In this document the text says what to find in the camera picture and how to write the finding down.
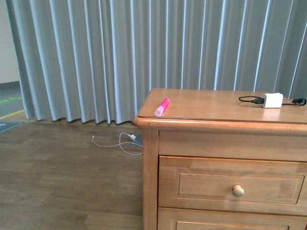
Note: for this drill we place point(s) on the pink highlighter marker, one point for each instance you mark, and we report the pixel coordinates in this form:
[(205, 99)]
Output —
[(161, 108)]

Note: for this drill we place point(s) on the wooden top drawer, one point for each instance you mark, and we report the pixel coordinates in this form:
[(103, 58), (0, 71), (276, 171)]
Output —
[(276, 187)]

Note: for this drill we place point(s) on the wooden drawer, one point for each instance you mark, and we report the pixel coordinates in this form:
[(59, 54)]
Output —
[(183, 219), (276, 187)]

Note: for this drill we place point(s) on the wooden lower drawer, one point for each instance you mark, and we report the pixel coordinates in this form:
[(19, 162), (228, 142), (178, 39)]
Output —
[(183, 219)]

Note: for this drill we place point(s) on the round wooden drawer knob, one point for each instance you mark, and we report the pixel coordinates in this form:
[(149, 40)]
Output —
[(238, 191)]

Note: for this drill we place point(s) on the grey floor socket cover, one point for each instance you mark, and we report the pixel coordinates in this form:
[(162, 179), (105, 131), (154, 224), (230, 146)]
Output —
[(136, 140)]

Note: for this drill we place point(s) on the wooden nightstand cabinet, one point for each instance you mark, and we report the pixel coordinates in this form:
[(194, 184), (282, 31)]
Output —
[(214, 124)]

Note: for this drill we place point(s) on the grey pleated curtain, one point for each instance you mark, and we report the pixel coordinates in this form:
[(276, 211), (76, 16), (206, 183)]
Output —
[(98, 59)]

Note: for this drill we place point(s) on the white power adapter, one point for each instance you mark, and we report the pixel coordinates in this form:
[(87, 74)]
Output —
[(272, 100)]

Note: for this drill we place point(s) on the grey floor sign mat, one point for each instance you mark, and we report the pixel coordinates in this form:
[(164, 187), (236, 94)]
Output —
[(6, 125)]

